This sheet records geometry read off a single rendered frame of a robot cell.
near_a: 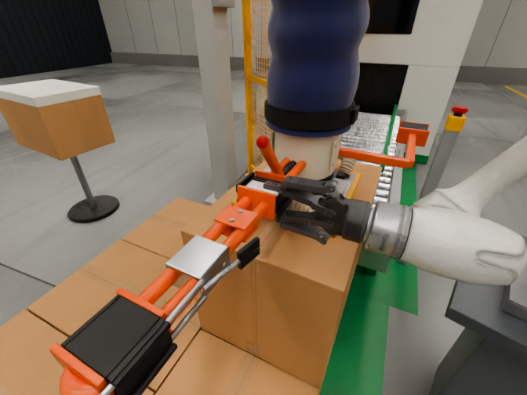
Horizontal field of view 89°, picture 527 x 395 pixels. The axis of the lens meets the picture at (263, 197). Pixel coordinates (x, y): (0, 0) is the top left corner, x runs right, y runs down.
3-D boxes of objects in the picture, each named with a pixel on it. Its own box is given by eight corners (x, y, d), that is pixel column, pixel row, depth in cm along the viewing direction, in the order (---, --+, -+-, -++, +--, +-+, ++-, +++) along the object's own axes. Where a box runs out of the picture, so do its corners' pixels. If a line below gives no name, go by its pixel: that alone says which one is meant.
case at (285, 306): (277, 224, 132) (279, 147, 111) (361, 250, 117) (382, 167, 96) (200, 326, 87) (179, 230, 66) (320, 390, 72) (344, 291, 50)
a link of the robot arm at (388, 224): (395, 270, 44) (357, 259, 46) (397, 237, 51) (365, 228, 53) (412, 226, 39) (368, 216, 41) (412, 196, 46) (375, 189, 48)
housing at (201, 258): (198, 254, 45) (194, 233, 43) (233, 267, 42) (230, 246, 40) (168, 284, 40) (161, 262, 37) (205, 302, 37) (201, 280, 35)
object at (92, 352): (131, 311, 35) (120, 286, 33) (174, 336, 33) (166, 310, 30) (67, 373, 29) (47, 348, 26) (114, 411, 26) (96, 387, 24)
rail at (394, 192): (397, 126, 305) (401, 109, 295) (402, 127, 303) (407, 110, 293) (375, 265, 129) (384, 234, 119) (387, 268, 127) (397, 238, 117)
